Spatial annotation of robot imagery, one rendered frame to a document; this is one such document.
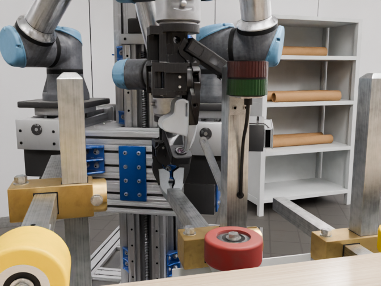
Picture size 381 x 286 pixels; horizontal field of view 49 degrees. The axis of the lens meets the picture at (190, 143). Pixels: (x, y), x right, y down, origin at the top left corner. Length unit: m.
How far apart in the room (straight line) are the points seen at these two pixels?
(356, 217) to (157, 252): 0.87
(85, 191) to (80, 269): 0.12
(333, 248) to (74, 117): 0.48
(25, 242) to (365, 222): 0.59
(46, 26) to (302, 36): 2.94
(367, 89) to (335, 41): 3.20
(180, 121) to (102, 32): 2.59
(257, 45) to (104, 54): 2.16
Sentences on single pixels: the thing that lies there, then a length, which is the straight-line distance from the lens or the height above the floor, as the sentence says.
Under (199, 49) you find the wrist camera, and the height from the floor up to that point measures 1.17.
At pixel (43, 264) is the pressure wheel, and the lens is 0.40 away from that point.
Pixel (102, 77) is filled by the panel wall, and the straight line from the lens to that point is 3.24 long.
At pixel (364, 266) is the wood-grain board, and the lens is 0.56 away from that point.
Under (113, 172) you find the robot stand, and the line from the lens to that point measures 1.35.
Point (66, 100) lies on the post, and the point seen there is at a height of 1.09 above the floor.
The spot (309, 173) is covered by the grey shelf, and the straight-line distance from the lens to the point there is 4.10.
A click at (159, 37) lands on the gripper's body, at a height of 1.18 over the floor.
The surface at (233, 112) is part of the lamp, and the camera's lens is 0.64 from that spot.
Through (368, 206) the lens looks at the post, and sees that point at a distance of 0.80.
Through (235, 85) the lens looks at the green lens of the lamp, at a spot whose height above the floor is 1.11.
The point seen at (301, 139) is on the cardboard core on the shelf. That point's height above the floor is 0.57.
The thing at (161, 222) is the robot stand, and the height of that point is 0.61.
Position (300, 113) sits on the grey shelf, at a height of 0.76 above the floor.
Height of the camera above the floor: 1.13
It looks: 10 degrees down
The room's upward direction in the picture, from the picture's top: straight up
